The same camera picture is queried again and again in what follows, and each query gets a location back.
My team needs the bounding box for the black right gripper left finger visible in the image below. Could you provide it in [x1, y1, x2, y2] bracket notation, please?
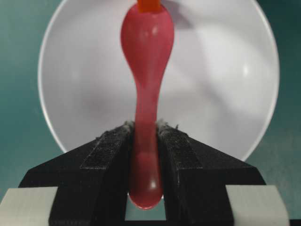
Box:
[0, 122, 134, 226]

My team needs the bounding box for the pink plastic spoon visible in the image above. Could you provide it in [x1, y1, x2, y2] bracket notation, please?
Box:
[120, 3, 174, 210]

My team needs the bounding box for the white bowl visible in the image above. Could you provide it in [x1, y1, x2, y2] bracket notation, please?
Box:
[38, 0, 279, 160]

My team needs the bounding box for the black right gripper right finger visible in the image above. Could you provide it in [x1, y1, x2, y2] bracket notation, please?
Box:
[157, 121, 293, 226]

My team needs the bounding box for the small red block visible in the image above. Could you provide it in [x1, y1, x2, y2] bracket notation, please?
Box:
[137, 0, 161, 13]

